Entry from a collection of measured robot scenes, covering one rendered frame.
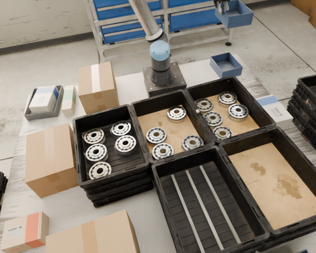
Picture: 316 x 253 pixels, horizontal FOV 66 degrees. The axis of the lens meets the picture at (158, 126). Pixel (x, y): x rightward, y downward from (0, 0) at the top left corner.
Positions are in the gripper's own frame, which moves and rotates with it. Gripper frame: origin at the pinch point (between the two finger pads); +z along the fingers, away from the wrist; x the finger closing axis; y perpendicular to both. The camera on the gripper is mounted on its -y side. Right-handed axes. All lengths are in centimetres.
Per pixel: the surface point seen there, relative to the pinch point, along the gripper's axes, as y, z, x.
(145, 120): 47, 21, -60
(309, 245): 118, 42, -7
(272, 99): 45, 36, 13
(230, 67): -2.0, 43.4, 6.2
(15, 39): -216, 62, -228
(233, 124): 61, 28, -16
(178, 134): 61, 23, -45
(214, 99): 41, 27, -19
